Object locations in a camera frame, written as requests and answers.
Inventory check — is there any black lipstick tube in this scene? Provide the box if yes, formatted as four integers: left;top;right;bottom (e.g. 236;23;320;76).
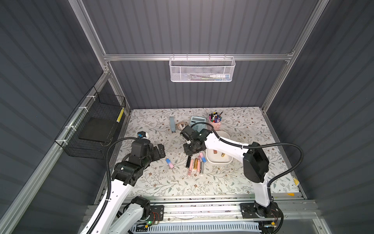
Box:
186;156;191;168

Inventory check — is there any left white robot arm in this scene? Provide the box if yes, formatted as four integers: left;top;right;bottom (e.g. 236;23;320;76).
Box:
81;137;166;234

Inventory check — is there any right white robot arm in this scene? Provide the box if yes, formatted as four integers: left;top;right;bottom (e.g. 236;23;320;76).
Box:
181;125;272;217

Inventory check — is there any white storage box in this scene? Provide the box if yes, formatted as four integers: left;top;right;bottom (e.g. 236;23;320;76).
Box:
205;149;233;166

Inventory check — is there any teal calculator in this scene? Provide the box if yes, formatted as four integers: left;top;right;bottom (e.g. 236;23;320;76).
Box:
190;116;206;132

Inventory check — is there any silver lip gloss tube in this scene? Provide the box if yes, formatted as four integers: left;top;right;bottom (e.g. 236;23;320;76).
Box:
200;161;204;175

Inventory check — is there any small round dish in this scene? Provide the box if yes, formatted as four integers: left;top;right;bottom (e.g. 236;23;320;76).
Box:
176;121;188;131

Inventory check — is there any pink lip gloss tube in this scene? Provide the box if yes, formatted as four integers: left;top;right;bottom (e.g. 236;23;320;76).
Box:
188;159;194;176

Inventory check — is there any pink pen cup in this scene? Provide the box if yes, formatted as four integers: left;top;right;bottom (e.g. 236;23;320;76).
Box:
208;112;222;131

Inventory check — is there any black wire side basket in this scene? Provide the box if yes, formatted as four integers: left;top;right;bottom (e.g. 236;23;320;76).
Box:
55;88;126;160

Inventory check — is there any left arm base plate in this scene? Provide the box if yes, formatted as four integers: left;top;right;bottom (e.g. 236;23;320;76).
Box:
140;205;165;222

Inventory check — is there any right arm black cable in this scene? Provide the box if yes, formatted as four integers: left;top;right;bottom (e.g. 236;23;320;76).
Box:
190;121;304;202

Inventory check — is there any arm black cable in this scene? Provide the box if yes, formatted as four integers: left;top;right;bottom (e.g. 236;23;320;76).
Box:
84;136;141;234
190;121;304;202

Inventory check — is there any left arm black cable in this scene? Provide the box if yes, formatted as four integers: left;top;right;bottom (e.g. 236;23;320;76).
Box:
84;136;141;234

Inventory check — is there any white wire wall basket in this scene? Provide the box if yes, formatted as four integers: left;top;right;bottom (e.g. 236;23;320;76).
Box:
168;56;236;83

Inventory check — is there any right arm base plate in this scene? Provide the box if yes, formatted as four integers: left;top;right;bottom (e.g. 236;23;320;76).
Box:
240;201;282;219

